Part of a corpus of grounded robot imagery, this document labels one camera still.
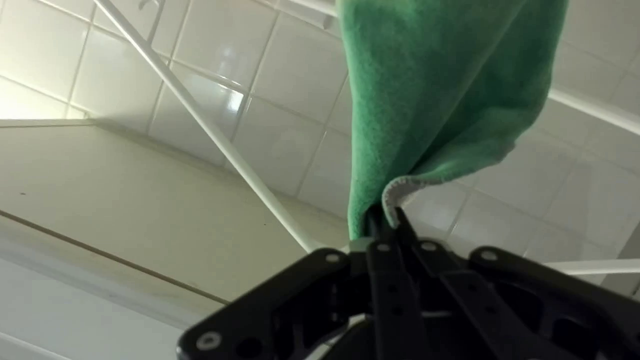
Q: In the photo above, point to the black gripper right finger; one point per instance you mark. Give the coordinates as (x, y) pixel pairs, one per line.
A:
(521, 300)

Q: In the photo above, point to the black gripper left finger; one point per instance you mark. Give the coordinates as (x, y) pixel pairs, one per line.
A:
(301, 300)

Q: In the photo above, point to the green towel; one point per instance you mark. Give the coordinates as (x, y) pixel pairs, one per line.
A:
(441, 93)

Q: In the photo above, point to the white upper cabinet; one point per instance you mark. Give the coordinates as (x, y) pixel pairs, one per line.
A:
(101, 201)

